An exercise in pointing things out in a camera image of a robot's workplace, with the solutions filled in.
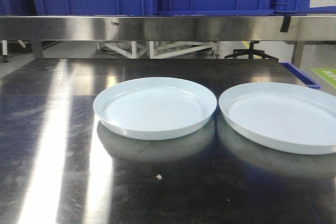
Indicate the white plate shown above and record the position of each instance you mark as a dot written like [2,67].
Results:
[285,117]
[156,108]

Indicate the stainless steel shelf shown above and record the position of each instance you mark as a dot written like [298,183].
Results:
[311,27]

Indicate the black chair base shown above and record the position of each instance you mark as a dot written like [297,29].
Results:
[250,52]

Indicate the black tape strip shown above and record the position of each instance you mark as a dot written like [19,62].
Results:
[285,24]

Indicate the blue open bin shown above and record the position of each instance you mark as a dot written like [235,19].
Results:
[301,75]

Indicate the white metal frame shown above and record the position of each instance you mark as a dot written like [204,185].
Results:
[156,49]

